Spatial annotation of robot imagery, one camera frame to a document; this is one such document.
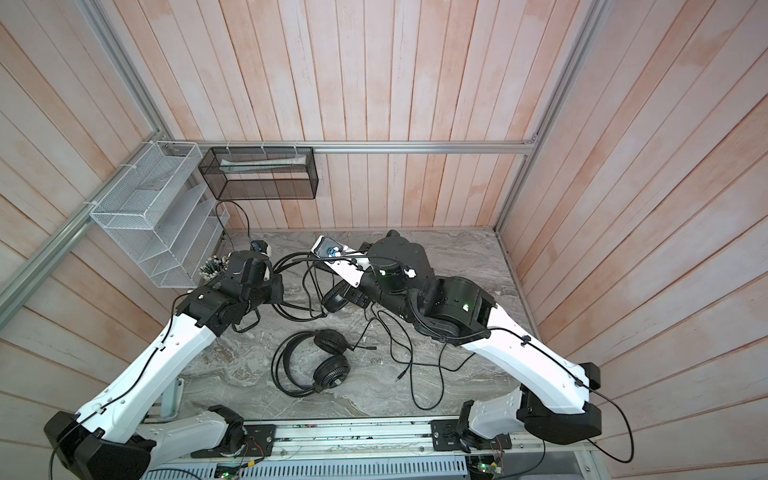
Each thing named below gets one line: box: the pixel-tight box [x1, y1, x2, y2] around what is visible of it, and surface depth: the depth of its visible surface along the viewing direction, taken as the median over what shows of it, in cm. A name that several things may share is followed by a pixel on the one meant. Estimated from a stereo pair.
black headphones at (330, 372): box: [271, 329, 377, 398], surface depth 83 cm
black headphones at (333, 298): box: [322, 279, 352, 313], surface depth 70 cm
